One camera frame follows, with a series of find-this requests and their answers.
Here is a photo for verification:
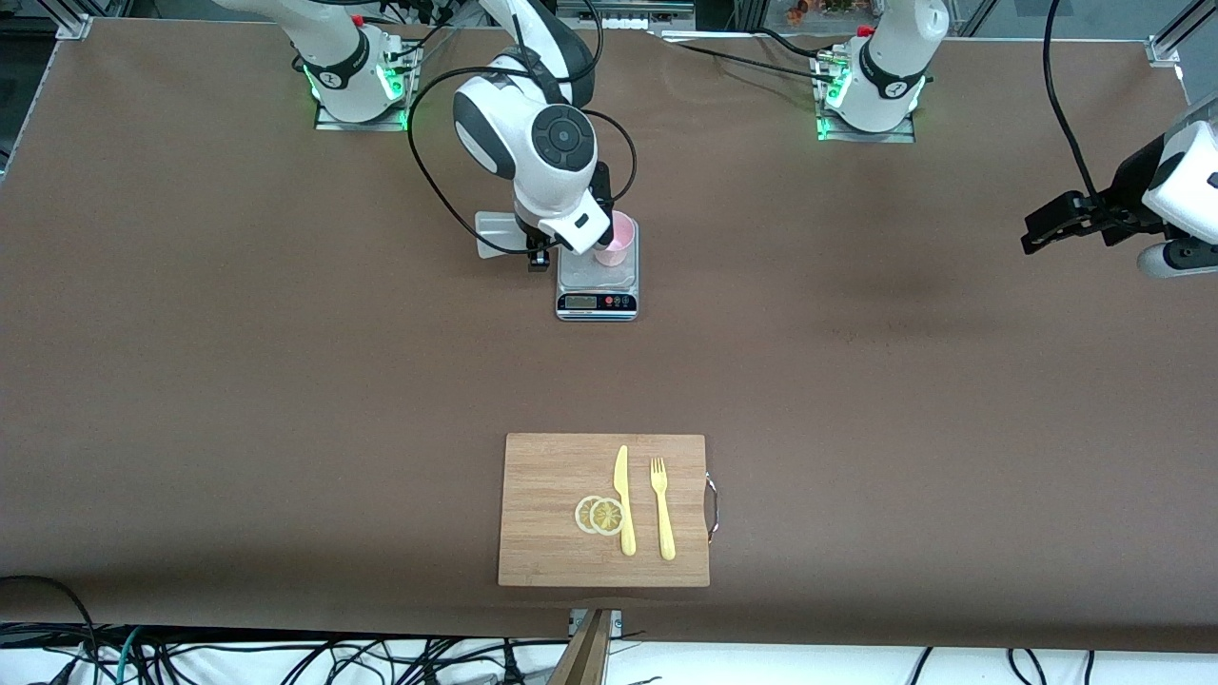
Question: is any brown table cover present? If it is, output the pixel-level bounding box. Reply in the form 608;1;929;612
0;17;1218;656

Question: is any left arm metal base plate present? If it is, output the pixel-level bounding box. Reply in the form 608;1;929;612
816;52;916;144

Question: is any black cable on table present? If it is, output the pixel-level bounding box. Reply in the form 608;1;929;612
657;27;838;85

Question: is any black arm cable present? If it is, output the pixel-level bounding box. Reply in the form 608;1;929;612
407;0;638;244
1042;0;1124;196

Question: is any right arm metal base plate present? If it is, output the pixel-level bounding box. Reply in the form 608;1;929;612
314;43;416;132

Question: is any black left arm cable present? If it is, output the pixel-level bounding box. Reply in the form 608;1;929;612
1042;0;1124;196

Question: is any white power strip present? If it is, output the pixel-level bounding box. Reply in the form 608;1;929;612
557;0;696;31

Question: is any wooden post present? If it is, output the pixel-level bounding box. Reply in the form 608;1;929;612
547;609;615;685

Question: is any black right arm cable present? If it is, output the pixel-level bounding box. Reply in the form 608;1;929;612
407;0;638;244

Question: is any yellow plastic fork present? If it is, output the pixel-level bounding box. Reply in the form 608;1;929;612
649;457;678;561

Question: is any pink plastic cup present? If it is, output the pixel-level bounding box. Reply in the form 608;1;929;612
592;210;637;267

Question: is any teal floor cable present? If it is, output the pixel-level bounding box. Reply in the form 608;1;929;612
114;628;144;685

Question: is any silver digital kitchen scale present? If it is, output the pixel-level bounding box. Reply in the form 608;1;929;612
556;216;639;323

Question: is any wooden cutting board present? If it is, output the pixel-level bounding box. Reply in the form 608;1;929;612
497;433;712;588

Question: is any black looped floor cable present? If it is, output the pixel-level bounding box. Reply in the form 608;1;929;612
0;575;96;657

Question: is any yellow plastic knife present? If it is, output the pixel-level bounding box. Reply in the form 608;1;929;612
613;444;638;558

